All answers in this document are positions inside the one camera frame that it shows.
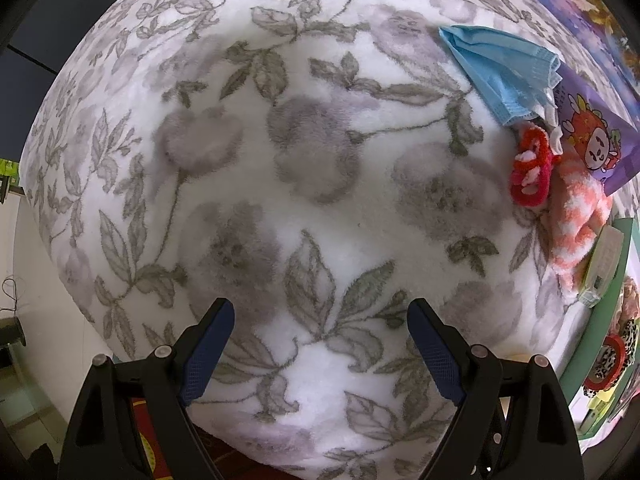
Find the pink white striped fluffy sock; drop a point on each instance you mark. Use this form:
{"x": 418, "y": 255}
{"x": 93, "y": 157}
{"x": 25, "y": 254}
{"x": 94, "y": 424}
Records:
{"x": 575, "y": 220}

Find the purple cartoon packet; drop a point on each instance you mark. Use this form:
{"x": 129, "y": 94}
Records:
{"x": 590, "y": 125}

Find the teal shallow cardboard box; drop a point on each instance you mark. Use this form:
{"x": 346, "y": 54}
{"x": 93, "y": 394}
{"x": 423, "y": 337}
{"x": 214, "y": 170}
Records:
{"x": 580, "y": 350}

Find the floral painting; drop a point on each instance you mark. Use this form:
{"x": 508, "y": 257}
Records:
{"x": 590, "y": 5}

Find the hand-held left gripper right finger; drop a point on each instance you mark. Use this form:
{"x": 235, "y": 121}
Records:
{"x": 435, "y": 355}

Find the leopard print scrunchie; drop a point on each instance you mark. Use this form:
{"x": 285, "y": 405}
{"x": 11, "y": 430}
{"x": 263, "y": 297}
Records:
{"x": 627, "y": 332}

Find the dark blue cabinet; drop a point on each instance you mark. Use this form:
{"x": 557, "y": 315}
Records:
{"x": 35, "y": 45}

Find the grey floral fleece blanket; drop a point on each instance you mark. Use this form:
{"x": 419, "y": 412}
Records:
{"x": 300, "y": 110}

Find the blue face mask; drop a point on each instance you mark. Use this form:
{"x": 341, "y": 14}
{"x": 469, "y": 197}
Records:
{"x": 500, "y": 70}

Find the yellow-green cloth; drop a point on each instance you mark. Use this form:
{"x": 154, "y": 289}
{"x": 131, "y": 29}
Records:
{"x": 607, "y": 399}

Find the red patterned mat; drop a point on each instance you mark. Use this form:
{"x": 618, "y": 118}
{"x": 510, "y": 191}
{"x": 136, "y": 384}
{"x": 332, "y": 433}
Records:
{"x": 150, "y": 435}

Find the green object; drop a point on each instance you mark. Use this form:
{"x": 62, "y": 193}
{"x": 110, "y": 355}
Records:
{"x": 6, "y": 175}

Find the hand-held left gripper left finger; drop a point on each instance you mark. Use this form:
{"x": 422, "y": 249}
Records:
{"x": 207, "y": 355}

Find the red knitted scrunchie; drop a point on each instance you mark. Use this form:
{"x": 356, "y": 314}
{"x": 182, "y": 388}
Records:
{"x": 525, "y": 190}

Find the black box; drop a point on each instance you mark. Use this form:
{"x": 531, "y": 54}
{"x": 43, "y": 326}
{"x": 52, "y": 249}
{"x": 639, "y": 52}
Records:
{"x": 10, "y": 332}

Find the green tissue pack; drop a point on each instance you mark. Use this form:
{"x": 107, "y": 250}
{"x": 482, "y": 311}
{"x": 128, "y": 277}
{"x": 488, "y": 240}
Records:
{"x": 605, "y": 260}

